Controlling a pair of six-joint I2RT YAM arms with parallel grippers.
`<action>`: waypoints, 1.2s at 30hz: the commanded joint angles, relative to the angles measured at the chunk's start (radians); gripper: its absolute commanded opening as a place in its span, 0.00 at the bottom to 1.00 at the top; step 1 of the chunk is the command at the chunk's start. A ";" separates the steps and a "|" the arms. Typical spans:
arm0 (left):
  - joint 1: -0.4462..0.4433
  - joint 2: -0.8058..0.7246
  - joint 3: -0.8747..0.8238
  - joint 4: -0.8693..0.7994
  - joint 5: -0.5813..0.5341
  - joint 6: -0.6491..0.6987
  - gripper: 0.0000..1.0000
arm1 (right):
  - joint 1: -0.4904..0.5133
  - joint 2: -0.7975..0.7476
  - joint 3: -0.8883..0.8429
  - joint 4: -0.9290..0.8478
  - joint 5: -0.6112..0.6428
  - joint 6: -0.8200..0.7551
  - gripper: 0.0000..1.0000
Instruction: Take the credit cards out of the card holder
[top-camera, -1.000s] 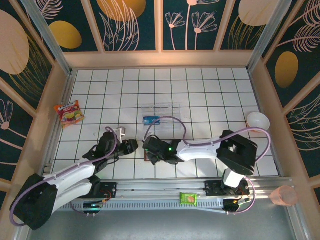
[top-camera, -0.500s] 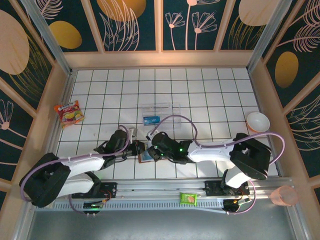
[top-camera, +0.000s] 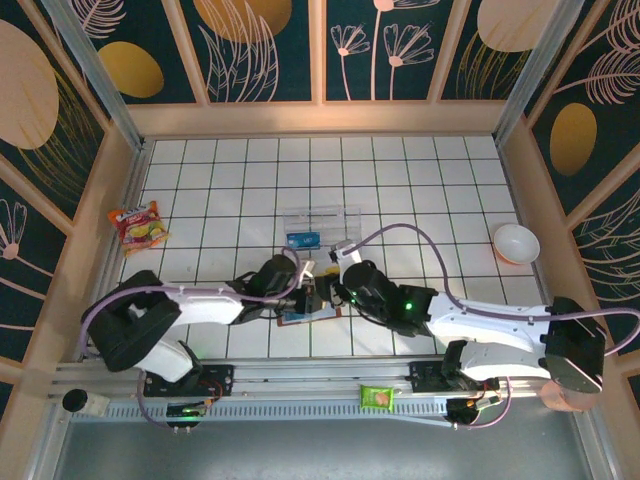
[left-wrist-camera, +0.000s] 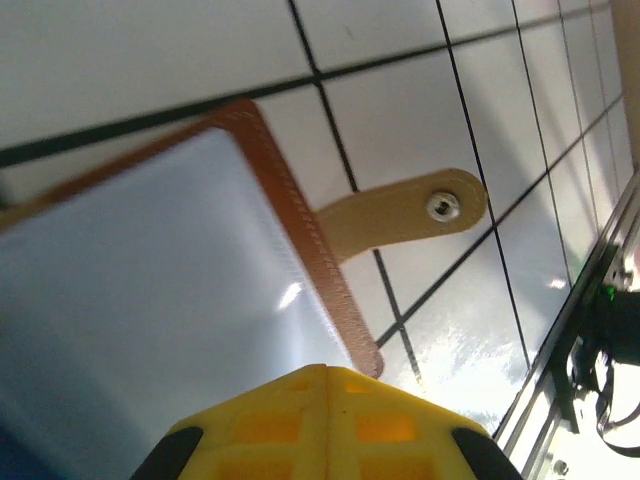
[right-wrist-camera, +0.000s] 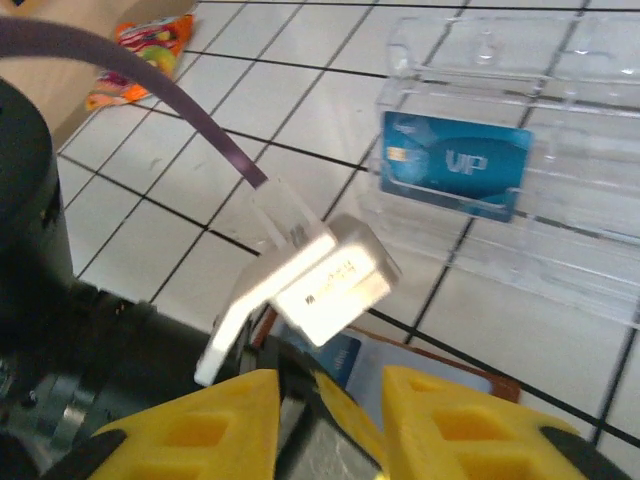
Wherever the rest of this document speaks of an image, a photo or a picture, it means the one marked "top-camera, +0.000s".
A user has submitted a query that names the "brown leather card holder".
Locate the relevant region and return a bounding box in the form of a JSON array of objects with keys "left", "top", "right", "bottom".
[{"left": 276, "top": 298, "right": 345, "bottom": 330}]

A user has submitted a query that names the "clear plastic box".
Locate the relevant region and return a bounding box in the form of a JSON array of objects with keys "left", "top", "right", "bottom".
[{"left": 282, "top": 203, "right": 362, "bottom": 251}]

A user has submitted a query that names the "green snack packet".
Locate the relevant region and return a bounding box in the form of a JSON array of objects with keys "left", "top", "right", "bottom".
[{"left": 358, "top": 383, "right": 396, "bottom": 412}]

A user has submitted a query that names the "red snack packet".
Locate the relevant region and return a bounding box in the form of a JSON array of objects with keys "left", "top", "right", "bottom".
[{"left": 107, "top": 200, "right": 171, "bottom": 258}]

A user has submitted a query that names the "white bowl with orange rim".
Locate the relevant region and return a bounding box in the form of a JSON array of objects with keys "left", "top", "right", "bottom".
[{"left": 493, "top": 223, "right": 541, "bottom": 265}]

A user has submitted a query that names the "right controller board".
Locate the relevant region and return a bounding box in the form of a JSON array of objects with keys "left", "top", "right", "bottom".
[{"left": 446, "top": 392, "right": 504, "bottom": 431}]

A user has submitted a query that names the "controller board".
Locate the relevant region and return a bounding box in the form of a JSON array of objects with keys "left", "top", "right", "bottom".
[
  {"left": 166, "top": 402, "right": 207, "bottom": 432},
  {"left": 446, "top": 392, "right": 504, "bottom": 431}
]

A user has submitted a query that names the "left controller board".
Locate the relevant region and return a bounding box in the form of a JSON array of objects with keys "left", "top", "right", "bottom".
[{"left": 166, "top": 402, "right": 207, "bottom": 432}]

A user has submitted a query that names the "pink plastic cup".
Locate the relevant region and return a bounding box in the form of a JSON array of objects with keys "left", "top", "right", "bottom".
[{"left": 541, "top": 380, "right": 596, "bottom": 414}]

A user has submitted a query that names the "black round knob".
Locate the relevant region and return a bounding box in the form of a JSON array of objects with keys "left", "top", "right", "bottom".
[{"left": 62, "top": 388, "right": 89, "bottom": 412}]

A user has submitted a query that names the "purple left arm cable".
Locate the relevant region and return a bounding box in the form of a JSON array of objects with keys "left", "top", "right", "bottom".
[{"left": 79, "top": 247, "right": 307, "bottom": 432}]

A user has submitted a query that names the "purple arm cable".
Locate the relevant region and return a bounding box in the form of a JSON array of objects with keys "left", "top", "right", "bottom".
[
  {"left": 349, "top": 223, "right": 640, "bottom": 431},
  {"left": 79, "top": 247, "right": 307, "bottom": 432}
]

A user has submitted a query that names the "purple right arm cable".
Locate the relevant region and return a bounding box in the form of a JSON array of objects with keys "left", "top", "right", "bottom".
[{"left": 349, "top": 223, "right": 640, "bottom": 431}]

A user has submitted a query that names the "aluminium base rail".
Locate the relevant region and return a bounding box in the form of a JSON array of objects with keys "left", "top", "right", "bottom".
[{"left": 49, "top": 355, "right": 586, "bottom": 401}]

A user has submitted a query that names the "grey slotted cable duct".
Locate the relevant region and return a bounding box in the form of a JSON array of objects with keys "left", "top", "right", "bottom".
[{"left": 102, "top": 399, "right": 451, "bottom": 422}]

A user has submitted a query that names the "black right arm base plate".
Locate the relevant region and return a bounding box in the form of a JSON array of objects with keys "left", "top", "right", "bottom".
[{"left": 408, "top": 359, "right": 501, "bottom": 396}]

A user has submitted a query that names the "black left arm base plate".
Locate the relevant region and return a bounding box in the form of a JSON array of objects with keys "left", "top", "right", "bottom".
[{"left": 142, "top": 363, "right": 236, "bottom": 400}]

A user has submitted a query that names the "aluminium frame post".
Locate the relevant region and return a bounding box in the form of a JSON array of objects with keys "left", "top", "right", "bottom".
[
  {"left": 492, "top": 0, "right": 599, "bottom": 146},
  {"left": 39, "top": 0, "right": 147, "bottom": 151}
]

